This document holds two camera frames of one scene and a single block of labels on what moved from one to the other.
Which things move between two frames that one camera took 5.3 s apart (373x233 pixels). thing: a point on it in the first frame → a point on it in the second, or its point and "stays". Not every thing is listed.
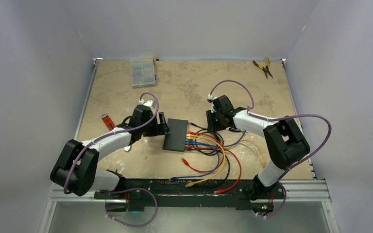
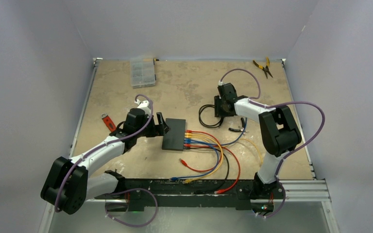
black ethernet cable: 195,125 → 216,125
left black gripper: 160,128 stays
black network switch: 176,140 stays
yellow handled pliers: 265,68 stays
